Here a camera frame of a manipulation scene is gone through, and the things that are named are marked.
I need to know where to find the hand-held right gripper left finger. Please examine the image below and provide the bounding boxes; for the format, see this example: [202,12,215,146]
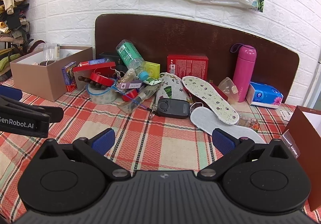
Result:
[31,128,131,180]

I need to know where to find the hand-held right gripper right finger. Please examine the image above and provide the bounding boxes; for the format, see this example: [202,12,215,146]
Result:
[197,128,297,180]

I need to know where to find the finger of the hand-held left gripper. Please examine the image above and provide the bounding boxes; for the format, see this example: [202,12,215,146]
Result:
[0,85,23,101]
[0,96,64,139]

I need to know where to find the pinkish brown cardboard box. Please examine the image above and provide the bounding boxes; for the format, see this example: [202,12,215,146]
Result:
[9,46,94,102]

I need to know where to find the small blue plastic racket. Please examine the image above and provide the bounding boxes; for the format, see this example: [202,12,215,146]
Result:
[87,81,151,110]

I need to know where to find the white insole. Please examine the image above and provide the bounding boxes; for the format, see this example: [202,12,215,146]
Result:
[190,106,266,144]

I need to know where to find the clear candy packet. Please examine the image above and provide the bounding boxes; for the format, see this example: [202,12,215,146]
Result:
[238,112,261,131]

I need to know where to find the clear patterned tape roll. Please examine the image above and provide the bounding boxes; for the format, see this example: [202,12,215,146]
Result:
[89,85,118,104]

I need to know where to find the floral print insole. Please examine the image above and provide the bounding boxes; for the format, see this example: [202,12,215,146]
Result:
[182,76,240,125]

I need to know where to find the red plaid tablecloth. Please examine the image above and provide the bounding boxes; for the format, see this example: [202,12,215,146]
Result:
[0,76,321,224]

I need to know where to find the clear packet with brush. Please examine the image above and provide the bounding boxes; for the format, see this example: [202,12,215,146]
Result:
[117,80,164,115]

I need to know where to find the dark red box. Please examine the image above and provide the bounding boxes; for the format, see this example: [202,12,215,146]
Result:
[209,81,229,102]

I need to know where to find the pink clear plastic cup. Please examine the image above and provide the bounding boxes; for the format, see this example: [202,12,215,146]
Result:
[218,77,239,104]

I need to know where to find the red tape roll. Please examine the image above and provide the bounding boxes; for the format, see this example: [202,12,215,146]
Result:
[90,72,114,87]
[122,88,139,102]

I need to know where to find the blue playing card box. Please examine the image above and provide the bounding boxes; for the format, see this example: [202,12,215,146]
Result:
[62,62,78,92]

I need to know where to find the black key fob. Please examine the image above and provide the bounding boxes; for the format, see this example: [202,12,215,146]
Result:
[149,98,193,120]

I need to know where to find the brown wooden massager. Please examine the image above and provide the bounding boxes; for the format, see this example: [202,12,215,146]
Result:
[78,76,112,90]

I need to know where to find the blue tissue pack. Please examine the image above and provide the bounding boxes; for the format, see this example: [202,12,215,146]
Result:
[246,82,284,109]

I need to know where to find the pile of folded clothes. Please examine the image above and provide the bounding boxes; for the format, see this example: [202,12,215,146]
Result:
[0,0,34,83]

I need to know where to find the white card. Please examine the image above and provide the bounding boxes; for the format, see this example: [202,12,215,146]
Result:
[279,109,293,122]

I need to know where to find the pink thermos bottle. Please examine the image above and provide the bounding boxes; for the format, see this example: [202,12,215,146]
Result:
[231,44,257,103]

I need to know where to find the grey leaf print pouch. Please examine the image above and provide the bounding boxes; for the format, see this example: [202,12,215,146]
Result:
[155,73,193,108]

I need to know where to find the flat red gift box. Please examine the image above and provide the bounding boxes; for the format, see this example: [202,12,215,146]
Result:
[73,60,117,89]

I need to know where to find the brown paper box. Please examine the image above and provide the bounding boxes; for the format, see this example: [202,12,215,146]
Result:
[282,105,321,212]

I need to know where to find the red carton box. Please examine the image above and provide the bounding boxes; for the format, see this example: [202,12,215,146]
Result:
[167,55,209,81]

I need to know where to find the black box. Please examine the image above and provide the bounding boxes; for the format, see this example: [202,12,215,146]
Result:
[98,52,128,73]

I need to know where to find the yellow-green small box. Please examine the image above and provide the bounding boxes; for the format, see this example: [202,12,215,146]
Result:
[144,62,161,79]

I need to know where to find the green labelled clear bottle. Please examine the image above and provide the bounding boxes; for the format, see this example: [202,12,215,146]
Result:
[116,40,151,81]

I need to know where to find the dark brown wooden headboard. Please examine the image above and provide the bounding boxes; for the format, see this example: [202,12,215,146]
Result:
[94,13,300,104]

